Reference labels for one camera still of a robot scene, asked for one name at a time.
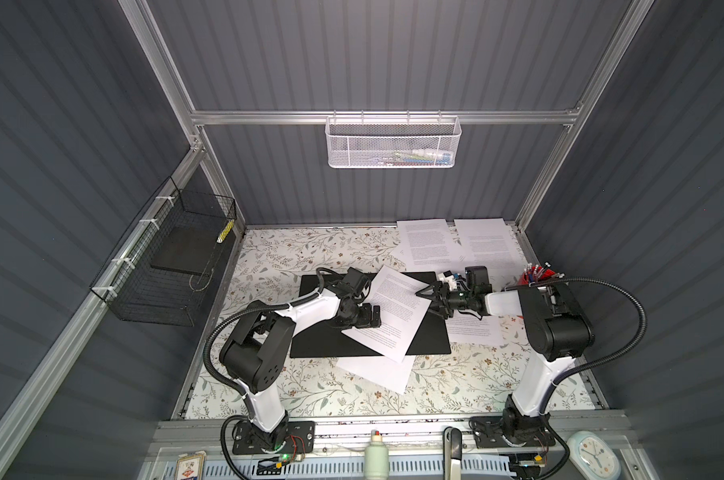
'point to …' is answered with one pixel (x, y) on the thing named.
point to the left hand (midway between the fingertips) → (369, 324)
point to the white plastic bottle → (376, 458)
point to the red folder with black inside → (328, 340)
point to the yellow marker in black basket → (226, 231)
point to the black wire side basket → (159, 273)
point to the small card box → (190, 467)
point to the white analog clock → (592, 457)
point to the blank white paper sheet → (380, 370)
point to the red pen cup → (532, 274)
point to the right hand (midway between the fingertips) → (423, 303)
